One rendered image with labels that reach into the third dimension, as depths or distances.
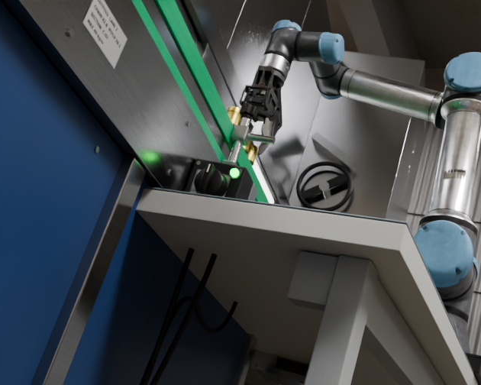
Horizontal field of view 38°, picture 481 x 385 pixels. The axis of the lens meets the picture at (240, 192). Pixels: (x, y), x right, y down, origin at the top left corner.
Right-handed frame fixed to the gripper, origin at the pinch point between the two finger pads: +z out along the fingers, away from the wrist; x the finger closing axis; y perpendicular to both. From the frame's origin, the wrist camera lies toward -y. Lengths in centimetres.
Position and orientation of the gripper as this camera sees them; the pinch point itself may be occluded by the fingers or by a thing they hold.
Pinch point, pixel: (250, 150)
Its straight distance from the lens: 171.1
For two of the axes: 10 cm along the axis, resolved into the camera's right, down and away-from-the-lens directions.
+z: -3.0, 8.9, -3.4
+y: -3.1, -4.3, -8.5
